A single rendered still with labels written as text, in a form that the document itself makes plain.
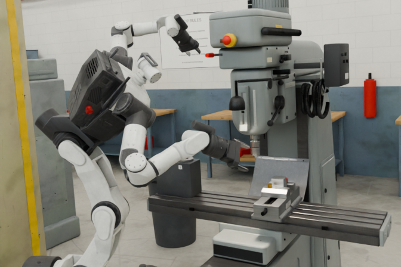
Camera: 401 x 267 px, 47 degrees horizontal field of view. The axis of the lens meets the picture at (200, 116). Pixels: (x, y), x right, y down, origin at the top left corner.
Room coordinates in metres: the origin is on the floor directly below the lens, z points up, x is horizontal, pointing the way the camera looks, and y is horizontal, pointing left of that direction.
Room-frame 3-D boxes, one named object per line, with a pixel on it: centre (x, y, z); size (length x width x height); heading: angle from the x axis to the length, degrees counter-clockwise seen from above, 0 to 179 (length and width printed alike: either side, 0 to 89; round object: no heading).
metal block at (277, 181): (2.16, -0.36, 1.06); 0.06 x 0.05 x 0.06; 62
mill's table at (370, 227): (2.22, -0.26, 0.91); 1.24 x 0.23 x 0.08; 59
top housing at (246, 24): (2.24, -0.27, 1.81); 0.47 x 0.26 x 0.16; 149
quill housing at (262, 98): (2.23, -0.27, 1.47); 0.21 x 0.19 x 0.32; 59
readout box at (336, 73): (2.31, -0.70, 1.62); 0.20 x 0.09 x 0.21; 149
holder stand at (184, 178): (2.48, 0.14, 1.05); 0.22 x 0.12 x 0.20; 62
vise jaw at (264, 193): (2.11, -0.34, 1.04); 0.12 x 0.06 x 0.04; 62
